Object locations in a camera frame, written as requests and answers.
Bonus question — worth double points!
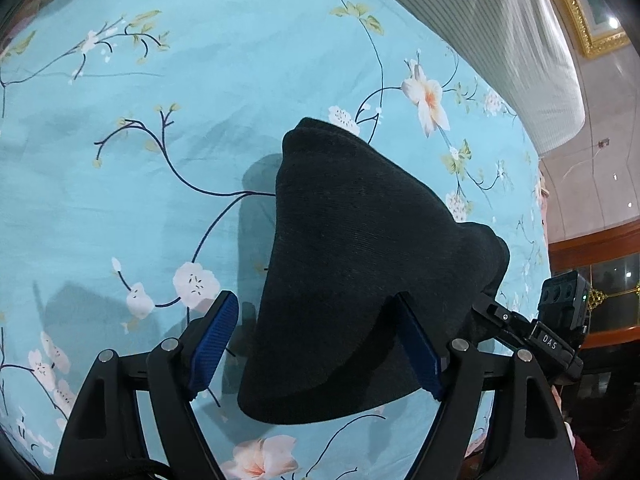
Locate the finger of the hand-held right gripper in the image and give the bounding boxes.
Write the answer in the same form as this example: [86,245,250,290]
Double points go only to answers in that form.
[470,292,532,343]

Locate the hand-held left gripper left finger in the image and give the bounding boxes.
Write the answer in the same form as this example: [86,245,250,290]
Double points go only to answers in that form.
[54,290,241,480]

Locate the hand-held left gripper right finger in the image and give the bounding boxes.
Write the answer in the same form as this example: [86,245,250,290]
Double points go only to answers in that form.
[395,292,576,480]

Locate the black pants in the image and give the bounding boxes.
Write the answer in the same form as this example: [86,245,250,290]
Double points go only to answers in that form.
[237,117,512,426]

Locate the person's right hand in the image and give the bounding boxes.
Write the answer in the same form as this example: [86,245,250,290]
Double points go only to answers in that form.
[551,385,577,453]

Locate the brown wooden cabinet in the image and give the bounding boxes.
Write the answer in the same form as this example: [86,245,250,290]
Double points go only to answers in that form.
[547,220,640,406]

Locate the blue floral bed sheet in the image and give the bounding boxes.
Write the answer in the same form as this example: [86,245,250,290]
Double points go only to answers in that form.
[0,0,552,480]

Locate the white ribbed padded headboard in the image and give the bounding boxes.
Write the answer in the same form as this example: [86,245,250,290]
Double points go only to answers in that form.
[340,0,587,155]

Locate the gold picture frame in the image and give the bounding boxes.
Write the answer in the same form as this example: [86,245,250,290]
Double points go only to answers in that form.
[537,0,629,59]

